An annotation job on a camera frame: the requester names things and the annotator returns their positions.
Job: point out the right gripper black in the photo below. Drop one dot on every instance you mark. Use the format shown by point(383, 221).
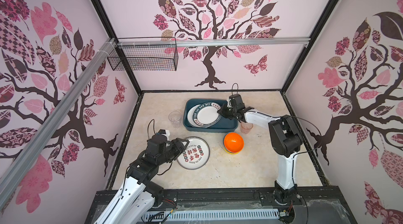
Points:
point(222, 111)

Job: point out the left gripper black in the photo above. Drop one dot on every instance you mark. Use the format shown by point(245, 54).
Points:
point(178, 147)

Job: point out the white plate dark patterned rim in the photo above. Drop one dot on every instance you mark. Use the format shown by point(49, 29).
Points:
point(206, 114)

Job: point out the orange plastic bowl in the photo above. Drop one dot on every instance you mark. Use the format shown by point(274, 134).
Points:
point(233, 142)

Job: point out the white plate teal rim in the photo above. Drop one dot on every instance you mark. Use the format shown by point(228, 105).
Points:
point(190, 116)

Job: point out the yellow plastic bowl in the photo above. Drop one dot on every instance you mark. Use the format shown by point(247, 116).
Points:
point(232, 153)

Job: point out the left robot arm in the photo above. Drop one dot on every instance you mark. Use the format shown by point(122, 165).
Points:
point(138, 193)

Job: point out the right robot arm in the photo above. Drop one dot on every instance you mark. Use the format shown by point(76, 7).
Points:
point(286, 140)

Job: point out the teal plastic bin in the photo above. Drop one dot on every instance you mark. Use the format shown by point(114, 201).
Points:
point(223, 126)

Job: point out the pinkish clear cup near right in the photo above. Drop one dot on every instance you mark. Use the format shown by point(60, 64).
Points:
point(246, 127)

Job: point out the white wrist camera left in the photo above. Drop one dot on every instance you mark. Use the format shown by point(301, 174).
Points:
point(165, 133)

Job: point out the aluminium rail back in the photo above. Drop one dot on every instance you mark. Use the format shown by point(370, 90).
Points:
point(217, 42)

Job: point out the aluminium rail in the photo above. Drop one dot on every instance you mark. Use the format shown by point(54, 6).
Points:
point(19, 168)
point(217, 42)

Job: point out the black wire basket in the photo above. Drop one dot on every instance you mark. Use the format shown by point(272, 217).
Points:
point(145, 54)

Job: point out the white vented cable duct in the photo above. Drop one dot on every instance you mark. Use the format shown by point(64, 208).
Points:
point(209, 215)

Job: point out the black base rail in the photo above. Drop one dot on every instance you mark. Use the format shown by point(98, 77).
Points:
point(312, 205)

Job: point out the aluminium rail left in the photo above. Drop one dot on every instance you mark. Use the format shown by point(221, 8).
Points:
point(19, 168)

